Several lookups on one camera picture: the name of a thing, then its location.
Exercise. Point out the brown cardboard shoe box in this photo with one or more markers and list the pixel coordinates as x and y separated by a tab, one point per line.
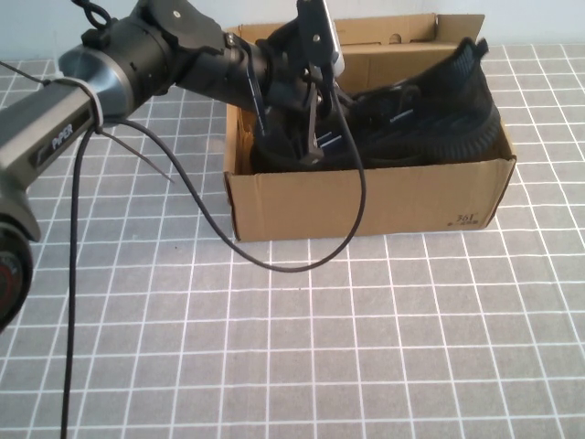
365	206

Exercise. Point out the grey white-grid tablecloth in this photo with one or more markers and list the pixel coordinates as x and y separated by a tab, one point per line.
365	343

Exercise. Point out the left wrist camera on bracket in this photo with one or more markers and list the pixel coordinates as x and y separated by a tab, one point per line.
315	32

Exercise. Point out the black knit sneaker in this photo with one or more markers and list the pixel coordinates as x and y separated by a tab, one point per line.
457	91
260	157

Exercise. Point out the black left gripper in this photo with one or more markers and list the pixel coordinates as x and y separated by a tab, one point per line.
283	82

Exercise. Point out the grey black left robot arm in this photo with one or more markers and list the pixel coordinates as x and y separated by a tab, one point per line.
128	59

